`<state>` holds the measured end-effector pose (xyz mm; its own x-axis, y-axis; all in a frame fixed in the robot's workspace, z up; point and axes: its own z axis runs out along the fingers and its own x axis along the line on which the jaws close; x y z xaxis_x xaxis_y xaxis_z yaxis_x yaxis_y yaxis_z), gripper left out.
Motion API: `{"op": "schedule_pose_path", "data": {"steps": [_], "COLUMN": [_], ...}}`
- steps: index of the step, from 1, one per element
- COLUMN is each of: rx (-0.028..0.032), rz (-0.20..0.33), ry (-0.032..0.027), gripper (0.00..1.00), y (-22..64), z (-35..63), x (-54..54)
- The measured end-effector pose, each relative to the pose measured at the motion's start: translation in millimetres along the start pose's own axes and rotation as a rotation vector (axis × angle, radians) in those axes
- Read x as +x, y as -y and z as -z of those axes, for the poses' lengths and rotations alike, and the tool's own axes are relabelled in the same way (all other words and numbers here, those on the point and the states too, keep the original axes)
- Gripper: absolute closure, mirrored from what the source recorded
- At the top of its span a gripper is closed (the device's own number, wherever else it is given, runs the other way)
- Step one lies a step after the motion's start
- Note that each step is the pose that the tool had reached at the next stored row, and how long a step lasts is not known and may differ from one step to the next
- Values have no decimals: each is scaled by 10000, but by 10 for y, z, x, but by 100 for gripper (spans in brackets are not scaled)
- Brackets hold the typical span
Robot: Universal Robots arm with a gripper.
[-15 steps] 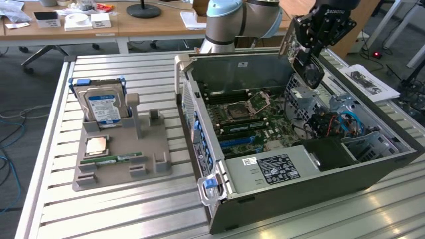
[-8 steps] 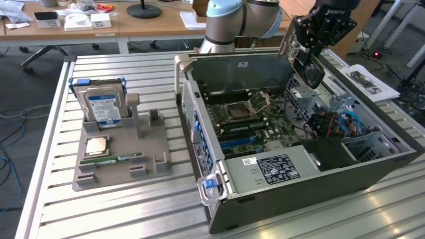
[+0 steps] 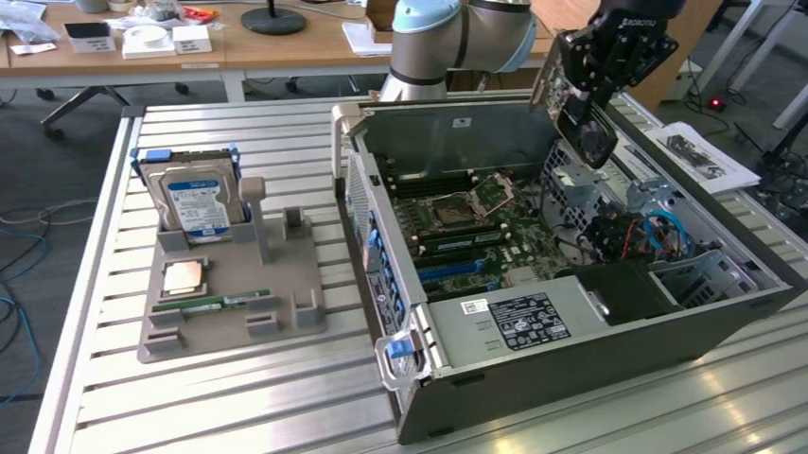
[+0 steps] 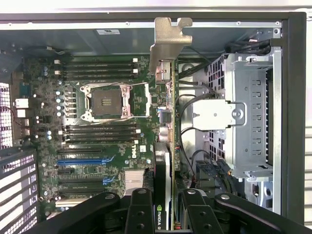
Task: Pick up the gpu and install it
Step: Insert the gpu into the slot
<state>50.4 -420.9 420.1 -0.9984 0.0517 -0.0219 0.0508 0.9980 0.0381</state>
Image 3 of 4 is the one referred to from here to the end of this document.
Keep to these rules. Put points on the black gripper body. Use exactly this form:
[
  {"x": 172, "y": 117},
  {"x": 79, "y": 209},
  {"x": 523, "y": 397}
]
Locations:
[{"x": 638, "y": 21}]

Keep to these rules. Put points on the graphics card with beige bracket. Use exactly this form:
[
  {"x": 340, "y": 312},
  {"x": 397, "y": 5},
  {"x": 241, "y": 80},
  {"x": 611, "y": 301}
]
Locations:
[{"x": 591, "y": 137}]

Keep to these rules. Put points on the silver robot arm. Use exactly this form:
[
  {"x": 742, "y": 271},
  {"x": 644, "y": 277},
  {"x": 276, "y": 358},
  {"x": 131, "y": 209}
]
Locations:
[{"x": 429, "y": 52}]

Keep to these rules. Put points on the small white box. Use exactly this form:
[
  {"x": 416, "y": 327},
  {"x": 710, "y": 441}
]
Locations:
[{"x": 680, "y": 87}]

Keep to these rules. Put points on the wooden cabinet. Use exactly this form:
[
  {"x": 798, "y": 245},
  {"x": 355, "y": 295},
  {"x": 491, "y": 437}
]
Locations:
[{"x": 568, "y": 14}]

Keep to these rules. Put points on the power strip with red light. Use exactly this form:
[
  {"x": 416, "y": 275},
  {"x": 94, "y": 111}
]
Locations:
[{"x": 715, "y": 103}]

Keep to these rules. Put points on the printed paper stack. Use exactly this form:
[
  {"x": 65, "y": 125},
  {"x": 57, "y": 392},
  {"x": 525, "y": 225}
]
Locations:
[{"x": 700, "y": 156}]

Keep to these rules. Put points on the black stand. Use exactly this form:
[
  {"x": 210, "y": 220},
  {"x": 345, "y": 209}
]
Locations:
[{"x": 786, "y": 142}]

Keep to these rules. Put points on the perforated metal drive cage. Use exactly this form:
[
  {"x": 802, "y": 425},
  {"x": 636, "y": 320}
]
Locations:
[{"x": 571, "y": 198}]

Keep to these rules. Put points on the socket cover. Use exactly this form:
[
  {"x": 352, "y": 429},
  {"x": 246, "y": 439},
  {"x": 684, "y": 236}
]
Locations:
[{"x": 496, "y": 189}]

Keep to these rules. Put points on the cardboard box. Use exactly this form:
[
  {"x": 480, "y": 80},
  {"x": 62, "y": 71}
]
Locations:
[{"x": 377, "y": 12}]

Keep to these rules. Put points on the white paper stack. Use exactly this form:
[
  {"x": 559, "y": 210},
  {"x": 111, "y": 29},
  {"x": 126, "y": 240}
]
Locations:
[{"x": 367, "y": 40}]

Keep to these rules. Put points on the CPU socket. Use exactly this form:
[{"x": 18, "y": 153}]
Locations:
[{"x": 452, "y": 210}]

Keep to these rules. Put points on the green motherboard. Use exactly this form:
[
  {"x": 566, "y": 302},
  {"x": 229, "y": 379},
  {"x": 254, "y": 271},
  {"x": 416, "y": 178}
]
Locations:
[{"x": 524, "y": 236}]

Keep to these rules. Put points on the dark green RAM stick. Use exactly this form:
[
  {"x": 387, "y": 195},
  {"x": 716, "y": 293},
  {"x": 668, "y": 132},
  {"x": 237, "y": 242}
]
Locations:
[{"x": 464, "y": 242}]

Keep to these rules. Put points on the silver disk bay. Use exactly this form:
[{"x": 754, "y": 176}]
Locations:
[{"x": 707, "y": 279}]

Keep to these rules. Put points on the blue expansion slot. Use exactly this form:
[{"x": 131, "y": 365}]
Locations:
[{"x": 452, "y": 270}]

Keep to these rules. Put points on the black lamp base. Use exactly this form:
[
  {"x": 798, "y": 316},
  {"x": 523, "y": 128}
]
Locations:
[{"x": 272, "y": 22}]

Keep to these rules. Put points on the grey power supply unit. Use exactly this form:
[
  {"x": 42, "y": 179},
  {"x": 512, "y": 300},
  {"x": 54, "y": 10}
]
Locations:
[{"x": 461, "y": 331}]

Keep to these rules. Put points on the red packet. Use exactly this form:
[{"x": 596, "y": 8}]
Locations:
[{"x": 200, "y": 15}]

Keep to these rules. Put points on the white labelled box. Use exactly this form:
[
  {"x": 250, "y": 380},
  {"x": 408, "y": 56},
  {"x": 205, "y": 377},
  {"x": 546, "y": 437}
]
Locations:
[{"x": 192, "y": 40}]

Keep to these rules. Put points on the open PC case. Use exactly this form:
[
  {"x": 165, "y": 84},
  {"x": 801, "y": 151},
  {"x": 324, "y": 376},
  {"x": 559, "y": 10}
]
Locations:
[{"x": 568, "y": 378}]

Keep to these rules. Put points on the clear latch with blue tab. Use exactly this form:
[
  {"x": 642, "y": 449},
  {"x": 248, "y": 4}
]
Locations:
[{"x": 397, "y": 352}]

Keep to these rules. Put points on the hard disk with blue label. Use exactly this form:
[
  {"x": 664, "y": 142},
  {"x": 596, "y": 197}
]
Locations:
[{"x": 193, "y": 203}]

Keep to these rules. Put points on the flat white box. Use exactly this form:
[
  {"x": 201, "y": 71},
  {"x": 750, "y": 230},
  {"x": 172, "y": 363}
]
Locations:
[{"x": 149, "y": 53}]

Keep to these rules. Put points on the white tape roll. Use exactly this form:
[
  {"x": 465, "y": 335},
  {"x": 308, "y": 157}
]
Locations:
[{"x": 145, "y": 35}]

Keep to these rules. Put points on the grey parts rack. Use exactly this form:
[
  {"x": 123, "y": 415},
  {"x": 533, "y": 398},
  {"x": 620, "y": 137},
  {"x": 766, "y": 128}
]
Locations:
[{"x": 234, "y": 284}]

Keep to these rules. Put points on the light green RAM stick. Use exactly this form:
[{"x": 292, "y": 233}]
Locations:
[{"x": 214, "y": 301}]

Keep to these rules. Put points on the CPU chip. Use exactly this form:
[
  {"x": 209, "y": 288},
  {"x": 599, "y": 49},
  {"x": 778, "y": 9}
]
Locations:
[{"x": 184, "y": 278}]

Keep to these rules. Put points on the black topped white box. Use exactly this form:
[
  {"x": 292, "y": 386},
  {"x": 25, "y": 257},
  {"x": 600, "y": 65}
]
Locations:
[{"x": 89, "y": 38}]

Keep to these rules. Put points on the wooden desk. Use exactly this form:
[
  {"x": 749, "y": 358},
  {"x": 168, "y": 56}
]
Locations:
[{"x": 77, "y": 64}]

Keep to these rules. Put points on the small card with red print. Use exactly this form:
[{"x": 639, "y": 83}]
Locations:
[{"x": 31, "y": 48}]

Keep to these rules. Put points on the clear plastic bag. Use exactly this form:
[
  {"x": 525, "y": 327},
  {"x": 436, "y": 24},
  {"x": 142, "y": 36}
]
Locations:
[{"x": 26, "y": 21}]

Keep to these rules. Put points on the white table frame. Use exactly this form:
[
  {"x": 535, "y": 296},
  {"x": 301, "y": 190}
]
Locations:
[{"x": 794, "y": 110}]

